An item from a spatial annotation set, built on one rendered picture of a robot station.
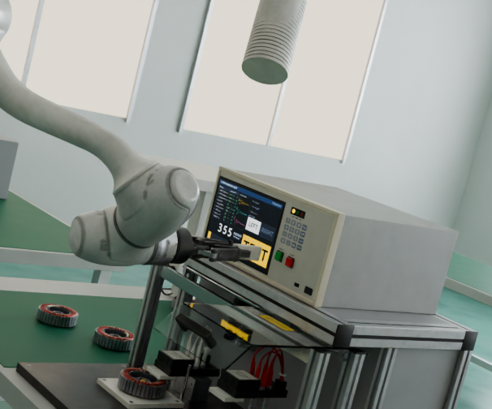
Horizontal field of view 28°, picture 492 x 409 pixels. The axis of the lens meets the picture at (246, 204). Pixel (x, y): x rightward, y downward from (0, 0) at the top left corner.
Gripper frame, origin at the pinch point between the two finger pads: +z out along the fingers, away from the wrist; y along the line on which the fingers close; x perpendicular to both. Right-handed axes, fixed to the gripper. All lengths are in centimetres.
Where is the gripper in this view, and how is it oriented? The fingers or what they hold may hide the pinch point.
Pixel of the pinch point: (246, 251)
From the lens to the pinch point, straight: 213.4
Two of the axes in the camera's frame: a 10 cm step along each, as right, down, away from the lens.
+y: 5.8, 2.6, -7.7
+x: 2.4, -9.6, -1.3
